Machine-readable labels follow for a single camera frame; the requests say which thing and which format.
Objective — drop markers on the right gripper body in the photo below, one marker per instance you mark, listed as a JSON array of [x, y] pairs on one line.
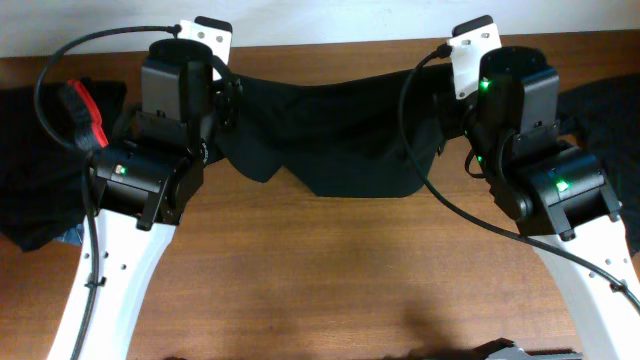
[[458, 116]]

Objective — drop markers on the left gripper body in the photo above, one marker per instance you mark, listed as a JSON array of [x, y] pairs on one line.
[[228, 119]]

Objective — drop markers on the black t-shirt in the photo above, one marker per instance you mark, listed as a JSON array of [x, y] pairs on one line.
[[340, 140]]

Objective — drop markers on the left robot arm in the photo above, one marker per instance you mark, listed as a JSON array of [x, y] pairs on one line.
[[135, 191]]

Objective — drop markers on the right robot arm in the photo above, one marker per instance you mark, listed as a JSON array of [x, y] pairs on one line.
[[557, 193]]

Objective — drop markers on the black garment red waistband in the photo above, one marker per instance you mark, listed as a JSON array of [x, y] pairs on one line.
[[89, 134]]

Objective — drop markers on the crumpled black clothes pile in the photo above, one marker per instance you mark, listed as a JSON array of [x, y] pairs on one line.
[[604, 117]]

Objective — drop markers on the folded black clothes stack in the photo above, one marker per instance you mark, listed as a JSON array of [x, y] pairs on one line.
[[41, 180]]

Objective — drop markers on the blue denim garment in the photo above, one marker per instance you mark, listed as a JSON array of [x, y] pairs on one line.
[[73, 236]]

